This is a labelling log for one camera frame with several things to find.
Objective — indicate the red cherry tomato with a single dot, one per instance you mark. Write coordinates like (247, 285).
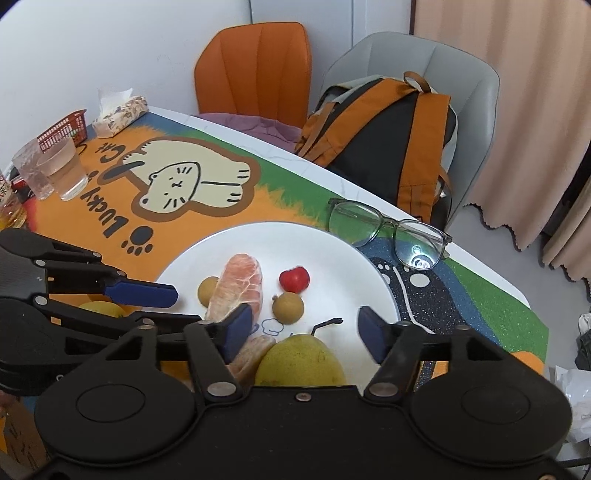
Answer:
(293, 279)

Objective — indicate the beige curtain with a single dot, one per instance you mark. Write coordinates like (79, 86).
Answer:
(531, 115)

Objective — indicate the brown longan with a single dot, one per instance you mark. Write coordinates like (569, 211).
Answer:
(287, 308)
(208, 290)

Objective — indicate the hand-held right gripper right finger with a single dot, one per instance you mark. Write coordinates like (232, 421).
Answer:
(371, 332)

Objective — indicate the orange and black backpack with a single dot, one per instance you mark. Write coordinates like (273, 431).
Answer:
(383, 138)

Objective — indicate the purple cloth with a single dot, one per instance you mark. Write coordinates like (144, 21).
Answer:
(258, 127)

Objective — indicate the orange tangerine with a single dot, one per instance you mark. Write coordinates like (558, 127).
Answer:
(254, 355)

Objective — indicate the clear-framed eyeglasses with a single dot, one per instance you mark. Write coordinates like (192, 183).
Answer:
(415, 251)

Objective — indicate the peeled pink grapefruit segment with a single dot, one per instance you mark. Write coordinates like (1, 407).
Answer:
(240, 286)

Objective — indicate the patterned tissue pack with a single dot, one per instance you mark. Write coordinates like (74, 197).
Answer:
(120, 115)

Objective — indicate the small yellow pear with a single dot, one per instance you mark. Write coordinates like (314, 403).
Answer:
(99, 308)

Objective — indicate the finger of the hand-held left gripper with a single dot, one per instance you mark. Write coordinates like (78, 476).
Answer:
(171, 323)
(143, 295)

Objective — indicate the white round plate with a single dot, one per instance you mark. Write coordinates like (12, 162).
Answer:
(318, 249)

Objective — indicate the orange chair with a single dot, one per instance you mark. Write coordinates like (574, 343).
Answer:
(254, 69)

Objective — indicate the white plastic bag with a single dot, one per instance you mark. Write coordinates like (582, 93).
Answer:
(575, 401)

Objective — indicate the large yellow-green pear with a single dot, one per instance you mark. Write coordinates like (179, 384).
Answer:
(300, 364)

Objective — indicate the red plastic basket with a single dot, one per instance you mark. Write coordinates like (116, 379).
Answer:
(62, 129)

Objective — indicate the grey chair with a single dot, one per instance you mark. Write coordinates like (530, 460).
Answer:
(466, 78)

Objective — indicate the glass with yellow drink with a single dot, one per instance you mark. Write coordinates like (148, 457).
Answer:
(11, 212)

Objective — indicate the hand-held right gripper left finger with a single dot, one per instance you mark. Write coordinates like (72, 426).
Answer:
(238, 330)

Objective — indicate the clear ribbed glass cup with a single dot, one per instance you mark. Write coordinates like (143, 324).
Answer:
(27, 170)

